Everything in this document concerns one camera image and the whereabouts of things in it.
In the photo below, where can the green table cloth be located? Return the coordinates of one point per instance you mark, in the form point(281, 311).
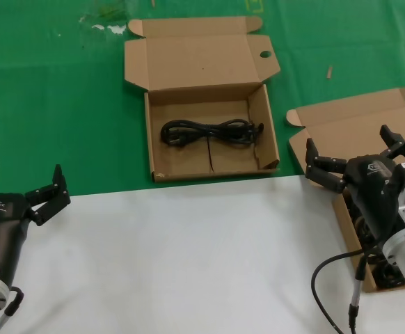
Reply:
point(49, 87)

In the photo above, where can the cardboard box with round holes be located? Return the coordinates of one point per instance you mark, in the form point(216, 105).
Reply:
point(195, 59)

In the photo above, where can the plain brown cardboard box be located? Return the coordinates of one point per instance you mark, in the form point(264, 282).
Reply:
point(345, 132)

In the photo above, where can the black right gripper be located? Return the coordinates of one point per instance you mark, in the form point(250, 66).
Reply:
point(373, 188)

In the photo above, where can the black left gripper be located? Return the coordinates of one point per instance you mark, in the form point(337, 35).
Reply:
point(0, 226)

